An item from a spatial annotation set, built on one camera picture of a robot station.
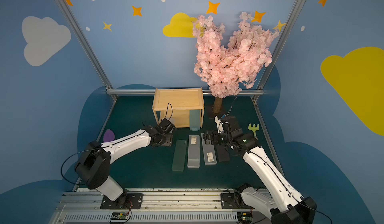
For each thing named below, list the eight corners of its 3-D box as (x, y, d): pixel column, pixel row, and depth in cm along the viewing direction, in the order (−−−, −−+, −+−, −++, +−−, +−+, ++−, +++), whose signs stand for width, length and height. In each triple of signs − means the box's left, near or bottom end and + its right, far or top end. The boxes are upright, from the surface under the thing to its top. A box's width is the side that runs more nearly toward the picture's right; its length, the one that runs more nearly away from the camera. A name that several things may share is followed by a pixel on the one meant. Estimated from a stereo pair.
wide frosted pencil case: (187, 168, 87) (187, 167, 85) (188, 136, 100) (188, 135, 99) (200, 168, 87) (200, 167, 85) (199, 136, 100) (199, 135, 99)
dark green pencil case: (171, 170, 86) (171, 169, 84) (176, 141, 98) (176, 139, 96) (184, 171, 86) (184, 170, 84) (187, 142, 98) (187, 140, 96)
